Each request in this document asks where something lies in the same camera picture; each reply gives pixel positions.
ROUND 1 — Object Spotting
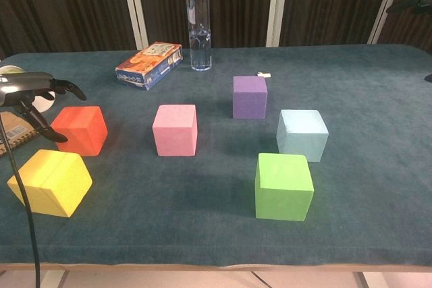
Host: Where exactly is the teal table cloth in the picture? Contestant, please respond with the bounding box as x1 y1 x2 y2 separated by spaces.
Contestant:
0 43 432 267

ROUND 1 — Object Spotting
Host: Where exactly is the clear tennis ball tube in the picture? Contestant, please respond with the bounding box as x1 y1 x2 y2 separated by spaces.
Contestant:
0 64 57 113

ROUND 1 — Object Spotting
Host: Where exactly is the clear plastic water bottle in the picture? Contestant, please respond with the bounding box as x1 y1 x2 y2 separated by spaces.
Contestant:
184 0 213 72

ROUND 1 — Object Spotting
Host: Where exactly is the green foam cube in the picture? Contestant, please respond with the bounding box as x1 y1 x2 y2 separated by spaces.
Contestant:
254 152 315 223

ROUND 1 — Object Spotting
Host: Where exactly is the purple foam cube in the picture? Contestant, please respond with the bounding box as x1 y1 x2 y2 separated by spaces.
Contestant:
232 76 269 120

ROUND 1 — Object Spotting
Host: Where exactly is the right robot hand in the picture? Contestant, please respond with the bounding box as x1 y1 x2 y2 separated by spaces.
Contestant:
386 0 432 84

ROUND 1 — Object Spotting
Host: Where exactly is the yellow foam cube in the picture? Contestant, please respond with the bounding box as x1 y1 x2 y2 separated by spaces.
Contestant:
6 148 94 219

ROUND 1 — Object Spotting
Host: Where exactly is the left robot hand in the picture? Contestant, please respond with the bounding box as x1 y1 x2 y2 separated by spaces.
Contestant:
0 71 87 143

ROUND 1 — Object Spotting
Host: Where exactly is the orange foam cube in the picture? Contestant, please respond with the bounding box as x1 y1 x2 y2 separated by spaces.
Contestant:
50 105 109 157

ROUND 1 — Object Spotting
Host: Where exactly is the black left hand cable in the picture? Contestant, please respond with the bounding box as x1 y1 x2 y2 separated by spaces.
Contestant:
0 117 42 288

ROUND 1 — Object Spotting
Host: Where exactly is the pink foam cube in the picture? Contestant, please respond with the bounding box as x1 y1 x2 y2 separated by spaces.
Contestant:
151 104 198 157

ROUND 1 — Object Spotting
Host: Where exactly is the brown spiral notebook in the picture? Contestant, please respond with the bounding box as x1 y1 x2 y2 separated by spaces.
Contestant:
0 111 38 158

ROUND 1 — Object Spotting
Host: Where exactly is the white partition post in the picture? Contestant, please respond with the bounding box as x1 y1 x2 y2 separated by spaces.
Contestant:
367 0 409 45
119 0 149 51
265 0 291 48

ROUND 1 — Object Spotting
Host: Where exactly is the light blue foam cube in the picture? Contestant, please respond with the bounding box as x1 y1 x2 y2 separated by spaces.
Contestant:
275 109 330 163

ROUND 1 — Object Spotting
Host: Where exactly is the blue orange biscuit box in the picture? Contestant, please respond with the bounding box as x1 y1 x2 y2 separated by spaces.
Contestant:
114 41 184 92

